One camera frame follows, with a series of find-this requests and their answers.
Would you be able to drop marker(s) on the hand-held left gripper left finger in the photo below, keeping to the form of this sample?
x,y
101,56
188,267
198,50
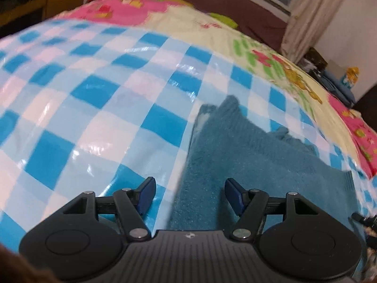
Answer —
x,y
147,194

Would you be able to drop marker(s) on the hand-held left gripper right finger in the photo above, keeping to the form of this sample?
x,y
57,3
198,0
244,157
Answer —
x,y
234,196

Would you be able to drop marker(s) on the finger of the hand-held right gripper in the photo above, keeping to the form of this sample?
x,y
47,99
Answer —
x,y
368,222

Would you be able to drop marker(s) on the teal sweater with white flowers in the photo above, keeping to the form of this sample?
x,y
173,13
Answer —
x,y
250,159

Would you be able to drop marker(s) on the stack of blue clothes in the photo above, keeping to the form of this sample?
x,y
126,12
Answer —
x,y
338,90

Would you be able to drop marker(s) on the blue white checkered plastic sheet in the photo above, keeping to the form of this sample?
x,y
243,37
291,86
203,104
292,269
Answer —
x,y
88,94

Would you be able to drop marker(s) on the yellow cartoon figure box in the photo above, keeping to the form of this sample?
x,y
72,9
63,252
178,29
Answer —
x,y
351,78

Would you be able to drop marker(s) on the dark box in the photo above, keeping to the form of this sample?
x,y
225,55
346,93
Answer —
x,y
314,59

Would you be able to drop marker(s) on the yellow-green cloth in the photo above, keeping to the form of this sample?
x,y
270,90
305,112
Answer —
x,y
223,20

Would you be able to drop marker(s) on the maroon bedding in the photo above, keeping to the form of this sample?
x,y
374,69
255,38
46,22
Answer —
x,y
229,4

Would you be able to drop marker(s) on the cream curtain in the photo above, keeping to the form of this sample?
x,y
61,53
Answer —
x,y
315,8

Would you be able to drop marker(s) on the wooden cabinet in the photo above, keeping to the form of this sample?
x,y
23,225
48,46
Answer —
x,y
38,0

